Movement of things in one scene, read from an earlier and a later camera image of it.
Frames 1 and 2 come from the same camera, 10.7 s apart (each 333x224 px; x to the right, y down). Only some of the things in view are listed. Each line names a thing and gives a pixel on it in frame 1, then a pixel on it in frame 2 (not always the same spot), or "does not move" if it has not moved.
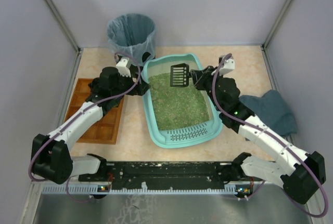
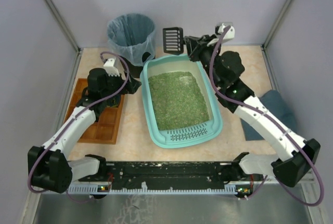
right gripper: (197, 77) → (192, 46)
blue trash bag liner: (132, 36) does not move
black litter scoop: (179, 75) → (174, 40)
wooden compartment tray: (105, 130) does not move
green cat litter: (176, 106) does not move
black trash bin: (133, 67) does not move
